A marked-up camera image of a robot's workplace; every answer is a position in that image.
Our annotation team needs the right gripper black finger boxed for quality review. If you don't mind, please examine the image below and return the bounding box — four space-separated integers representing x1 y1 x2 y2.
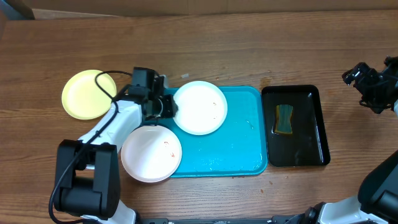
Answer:
359 94 373 108
341 62 370 85

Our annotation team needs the white plate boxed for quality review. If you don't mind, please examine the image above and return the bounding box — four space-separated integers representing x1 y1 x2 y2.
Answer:
173 81 228 135

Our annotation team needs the green yellow sponge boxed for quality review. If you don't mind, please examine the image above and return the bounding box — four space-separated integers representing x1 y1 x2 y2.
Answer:
274 105 294 134

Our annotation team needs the yellow plate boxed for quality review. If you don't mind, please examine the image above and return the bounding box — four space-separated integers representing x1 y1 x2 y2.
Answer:
62 70 111 119

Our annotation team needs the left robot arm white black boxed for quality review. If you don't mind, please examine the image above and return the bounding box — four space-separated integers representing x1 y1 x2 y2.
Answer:
49 93 177 223

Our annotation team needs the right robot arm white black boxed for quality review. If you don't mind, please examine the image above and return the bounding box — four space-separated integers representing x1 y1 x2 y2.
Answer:
280 57 397 224

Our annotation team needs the black water tray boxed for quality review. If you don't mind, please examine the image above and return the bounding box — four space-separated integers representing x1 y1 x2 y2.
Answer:
261 85 331 167

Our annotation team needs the teal plastic tray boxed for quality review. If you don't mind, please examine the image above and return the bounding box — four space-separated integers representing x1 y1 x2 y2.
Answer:
158 86 268 178

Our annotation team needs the pink plate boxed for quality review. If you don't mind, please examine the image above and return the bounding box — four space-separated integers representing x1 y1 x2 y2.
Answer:
121 126 182 183

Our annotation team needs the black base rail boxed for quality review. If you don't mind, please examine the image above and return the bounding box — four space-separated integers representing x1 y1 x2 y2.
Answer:
136 214 307 224

